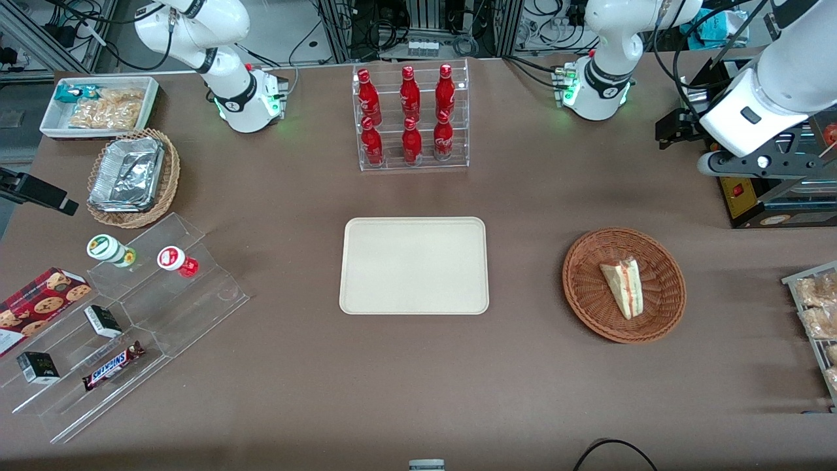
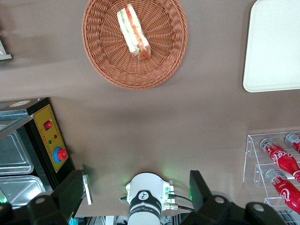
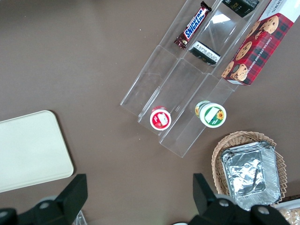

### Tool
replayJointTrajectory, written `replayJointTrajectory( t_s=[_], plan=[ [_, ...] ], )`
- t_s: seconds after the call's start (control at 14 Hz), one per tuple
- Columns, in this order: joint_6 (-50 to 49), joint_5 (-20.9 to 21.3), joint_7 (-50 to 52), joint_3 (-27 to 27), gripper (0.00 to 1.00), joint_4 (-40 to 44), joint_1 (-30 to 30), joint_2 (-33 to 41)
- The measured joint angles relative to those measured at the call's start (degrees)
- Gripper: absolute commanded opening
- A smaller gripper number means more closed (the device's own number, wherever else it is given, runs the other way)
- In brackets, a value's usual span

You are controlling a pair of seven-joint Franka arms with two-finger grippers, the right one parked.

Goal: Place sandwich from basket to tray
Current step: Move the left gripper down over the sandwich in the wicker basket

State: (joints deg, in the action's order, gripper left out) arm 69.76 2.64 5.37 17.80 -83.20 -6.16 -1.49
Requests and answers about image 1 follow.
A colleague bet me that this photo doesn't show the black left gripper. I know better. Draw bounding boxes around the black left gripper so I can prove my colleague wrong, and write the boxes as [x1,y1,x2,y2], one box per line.
[656,107,708,150]

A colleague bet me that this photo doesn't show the triangular sandwich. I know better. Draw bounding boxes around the triangular sandwich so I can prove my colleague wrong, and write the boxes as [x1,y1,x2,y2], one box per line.
[600,257,645,321]

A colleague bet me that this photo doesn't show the brown wicker basket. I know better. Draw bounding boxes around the brown wicker basket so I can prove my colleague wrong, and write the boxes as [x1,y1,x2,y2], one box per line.
[562,227,687,344]

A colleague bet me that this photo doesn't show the tray of packaged pastries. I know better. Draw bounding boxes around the tray of packaged pastries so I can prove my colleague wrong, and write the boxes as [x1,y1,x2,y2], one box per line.
[781,262,837,406]

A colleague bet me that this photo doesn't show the beige rectangular tray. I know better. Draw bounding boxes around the beige rectangular tray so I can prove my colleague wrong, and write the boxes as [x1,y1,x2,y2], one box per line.
[339,217,490,316]

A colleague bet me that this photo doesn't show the light wicker basket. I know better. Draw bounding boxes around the light wicker basket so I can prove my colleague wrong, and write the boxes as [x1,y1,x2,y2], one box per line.
[86,128,181,229]

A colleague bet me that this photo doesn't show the black food warmer machine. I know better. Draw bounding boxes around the black food warmer machine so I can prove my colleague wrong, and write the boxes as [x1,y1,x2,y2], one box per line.
[680,56,837,230]

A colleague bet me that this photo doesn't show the teal plastic bag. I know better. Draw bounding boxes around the teal plastic bag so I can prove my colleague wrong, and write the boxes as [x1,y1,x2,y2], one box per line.
[680,8,750,50]

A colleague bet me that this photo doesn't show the wrapped pastry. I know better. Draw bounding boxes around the wrapped pastry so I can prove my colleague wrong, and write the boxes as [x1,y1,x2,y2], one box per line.
[794,273,837,308]
[801,307,837,340]

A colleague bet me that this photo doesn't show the red cola bottle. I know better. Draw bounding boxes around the red cola bottle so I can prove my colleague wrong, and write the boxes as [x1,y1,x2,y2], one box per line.
[401,118,423,164]
[433,110,454,161]
[357,69,383,125]
[436,63,456,120]
[360,116,384,166]
[400,65,421,122]

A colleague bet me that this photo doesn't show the clear acrylic bottle rack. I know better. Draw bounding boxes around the clear acrylic bottle rack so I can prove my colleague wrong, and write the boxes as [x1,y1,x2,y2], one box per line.
[352,59,470,172]

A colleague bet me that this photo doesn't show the red lid yogurt cup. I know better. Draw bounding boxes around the red lid yogurt cup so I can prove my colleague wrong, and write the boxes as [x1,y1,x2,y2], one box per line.
[157,246,199,278]

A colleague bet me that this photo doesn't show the clear acrylic stepped shelf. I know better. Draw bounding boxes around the clear acrylic stepped shelf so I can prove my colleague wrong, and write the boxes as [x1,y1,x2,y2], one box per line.
[0,213,250,445]

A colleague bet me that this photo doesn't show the stacked aluminium foil containers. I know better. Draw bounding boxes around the stacked aluminium foil containers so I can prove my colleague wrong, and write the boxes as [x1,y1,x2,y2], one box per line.
[88,137,165,213]

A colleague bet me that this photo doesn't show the clear bag of chips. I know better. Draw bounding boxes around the clear bag of chips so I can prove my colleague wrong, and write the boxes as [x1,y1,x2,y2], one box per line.
[69,88,146,130]

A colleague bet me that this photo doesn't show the green lid yogurt cup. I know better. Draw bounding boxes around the green lid yogurt cup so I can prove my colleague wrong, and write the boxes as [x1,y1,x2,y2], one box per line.
[87,234,137,269]

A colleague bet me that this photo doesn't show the small black box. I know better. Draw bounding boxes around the small black box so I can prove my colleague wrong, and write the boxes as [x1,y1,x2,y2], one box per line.
[16,351,61,384]
[84,305,123,339]

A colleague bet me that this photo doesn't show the green snack packet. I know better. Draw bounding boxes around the green snack packet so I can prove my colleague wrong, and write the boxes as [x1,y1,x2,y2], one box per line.
[54,84,99,104]

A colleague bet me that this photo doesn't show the Snickers chocolate bar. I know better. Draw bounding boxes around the Snickers chocolate bar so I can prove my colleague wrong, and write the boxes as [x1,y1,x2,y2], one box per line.
[82,341,146,392]

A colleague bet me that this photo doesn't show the white rectangular snack bin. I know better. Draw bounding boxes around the white rectangular snack bin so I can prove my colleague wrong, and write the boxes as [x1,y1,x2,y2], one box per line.
[39,76,161,141]

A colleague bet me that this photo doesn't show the red cookie box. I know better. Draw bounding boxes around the red cookie box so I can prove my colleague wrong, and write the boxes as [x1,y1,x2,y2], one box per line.
[0,267,92,358]

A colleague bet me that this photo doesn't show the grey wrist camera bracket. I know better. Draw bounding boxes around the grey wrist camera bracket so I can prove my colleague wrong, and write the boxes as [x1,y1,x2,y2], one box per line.
[696,130,837,181]

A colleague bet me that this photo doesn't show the black cable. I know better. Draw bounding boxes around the black cable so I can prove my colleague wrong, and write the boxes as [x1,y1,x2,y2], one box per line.
[573,438,658,471]

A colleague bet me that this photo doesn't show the black clamp mount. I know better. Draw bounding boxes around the black clamp mount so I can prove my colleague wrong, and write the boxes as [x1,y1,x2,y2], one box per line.
[0,167,79,217]

